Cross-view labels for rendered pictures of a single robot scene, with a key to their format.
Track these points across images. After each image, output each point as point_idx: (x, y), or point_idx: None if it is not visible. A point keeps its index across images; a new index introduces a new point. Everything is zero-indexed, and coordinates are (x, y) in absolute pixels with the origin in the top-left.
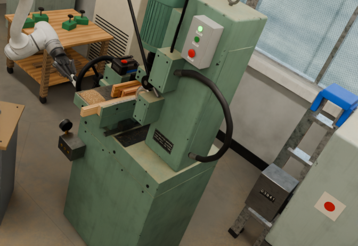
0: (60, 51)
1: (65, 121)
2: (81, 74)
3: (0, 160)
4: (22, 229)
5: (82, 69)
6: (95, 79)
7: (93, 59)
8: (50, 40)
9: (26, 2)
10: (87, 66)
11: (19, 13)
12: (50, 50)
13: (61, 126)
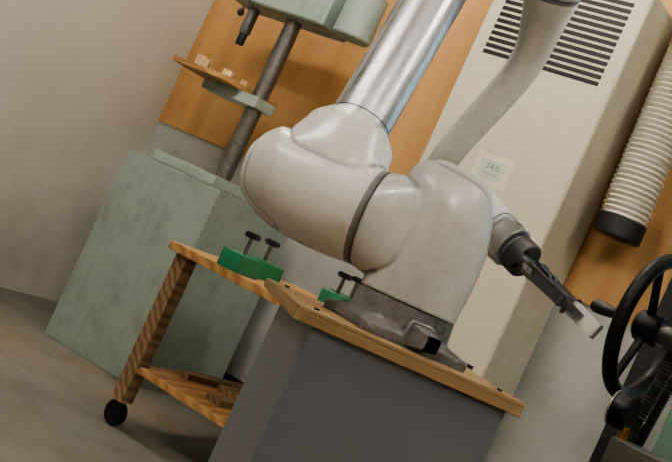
0: (534, 242)
1: (630, 394)
2: (642, 284)
3: (481, 458)
4: None
5: (643, 272)
6: (645, 322)
7: (667, 255)
8: (504, 213)
9: (528, 75)
10: (656, 267)
11: (494, 100)
12: (508, 237)
13: (622, 407)
